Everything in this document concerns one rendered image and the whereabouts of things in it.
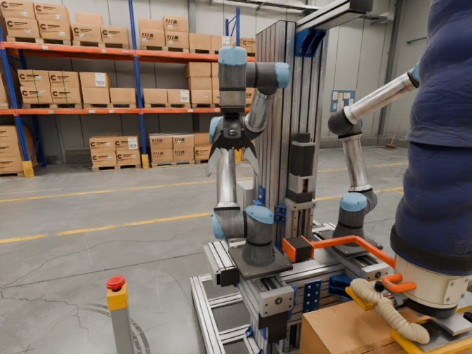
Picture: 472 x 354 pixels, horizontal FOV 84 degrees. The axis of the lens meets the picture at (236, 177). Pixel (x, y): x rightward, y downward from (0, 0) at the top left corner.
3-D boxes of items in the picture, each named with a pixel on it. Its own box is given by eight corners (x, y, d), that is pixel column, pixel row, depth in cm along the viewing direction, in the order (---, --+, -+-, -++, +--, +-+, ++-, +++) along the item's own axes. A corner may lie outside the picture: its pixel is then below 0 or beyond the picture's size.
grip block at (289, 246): (293, 262, 92) (293, 249, 90) (282, 249, 100) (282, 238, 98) (313, 258, 94) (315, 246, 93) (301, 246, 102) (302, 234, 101)
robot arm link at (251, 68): (251, 89, 88) (256, 87, 77) (217, 89, 87) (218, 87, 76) (251, 64, 85) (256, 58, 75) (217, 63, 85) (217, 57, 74)
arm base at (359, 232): (326, 234, 137) (328, 217, 134) (349, 230, 141) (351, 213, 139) (346, 248, 123) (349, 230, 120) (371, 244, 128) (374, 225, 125)
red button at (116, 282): (105, 296, 98) (104, 287, 97) (107, 284, 104) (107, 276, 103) (126, 292, 100) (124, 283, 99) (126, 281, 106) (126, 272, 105)
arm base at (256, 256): (237, 251, 121) (237, 232, 118) (266, 245, 126) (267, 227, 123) (248, 270, 107) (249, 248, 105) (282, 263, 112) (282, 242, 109)
